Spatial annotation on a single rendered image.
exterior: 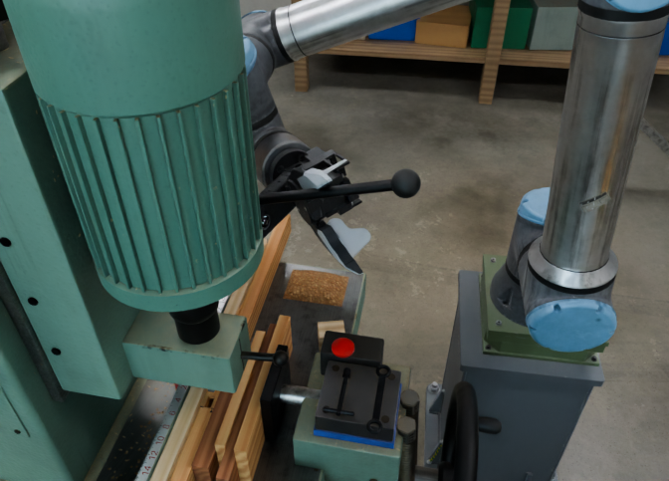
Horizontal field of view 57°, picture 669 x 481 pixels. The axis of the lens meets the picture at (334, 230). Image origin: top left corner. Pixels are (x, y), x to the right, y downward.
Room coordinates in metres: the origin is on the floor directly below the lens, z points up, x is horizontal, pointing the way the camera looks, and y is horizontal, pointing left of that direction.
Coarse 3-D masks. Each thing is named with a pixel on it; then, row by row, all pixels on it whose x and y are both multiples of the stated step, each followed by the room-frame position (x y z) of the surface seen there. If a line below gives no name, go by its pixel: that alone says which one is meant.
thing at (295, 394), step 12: (288, 348) 0.53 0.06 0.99; (276, 372) 0.48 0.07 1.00; (288, 372) 0.52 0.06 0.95; (276, 384) 0.47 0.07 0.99; (288, 384) 0.49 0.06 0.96; (264, 396) 0.45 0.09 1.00; (276, 396) 0.46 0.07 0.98; (288, 396) 0.47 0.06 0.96; (300, 396) 0.47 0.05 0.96; (312, 396) 0.47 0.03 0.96; (264, 408) 0.44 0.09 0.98; (276, 408) 0.46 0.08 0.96; (264, 420) 0.44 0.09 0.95; (276, 420) 0.45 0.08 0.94; (264, 432) 0.44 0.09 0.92; (276, 432) 0.45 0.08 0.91
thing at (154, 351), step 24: (144, 312) 0.52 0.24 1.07; (168, 312) 0.52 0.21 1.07; (144, 336) 0.48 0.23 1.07; (168, 336) 0.48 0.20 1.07; (216, 336) 0.48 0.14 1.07; (240, 336) 0.49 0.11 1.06; (144, 360) 0.47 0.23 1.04; (168, 360) 0.46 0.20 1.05; (192, 360) 0.46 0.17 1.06; (216, 360) 0.45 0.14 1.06; (240, 360) 0.48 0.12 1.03; (192, 384) 0.46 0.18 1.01; (216, 384) 0.45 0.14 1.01
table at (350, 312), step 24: (288, 264) 0.79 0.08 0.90; (360, 288) 0.73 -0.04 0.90; (264, 312) 0.67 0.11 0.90; (288, 312) 0.67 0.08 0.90; (312, 312) 0.67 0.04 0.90; (336, 312) 0.67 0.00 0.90; (360, 312) 0.71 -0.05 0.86; (312, 336) 0.62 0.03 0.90; (312, 360) 0.58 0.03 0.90; (288, 408) 0.49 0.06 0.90; (288, 432) 0.46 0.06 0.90; (264, 456) 0.42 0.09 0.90; (288, 456) 0.42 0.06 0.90; (264, 480) 0.39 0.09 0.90; (288, 480) 0.39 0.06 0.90; (312, 480) 0.39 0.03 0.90
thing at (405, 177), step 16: (400, 176) 0.58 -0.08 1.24; (416, 176) 0.58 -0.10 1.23; (288, 192) 0.61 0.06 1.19; (304, 192) 0.61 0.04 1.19; (320, 192) 0.60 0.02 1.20; (336, 192) 0.59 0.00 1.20; (352, 192) 0.59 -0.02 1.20; (368, 192) 0.59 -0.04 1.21; (400, 192) 0.57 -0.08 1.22; (416, 192) 0.57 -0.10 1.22
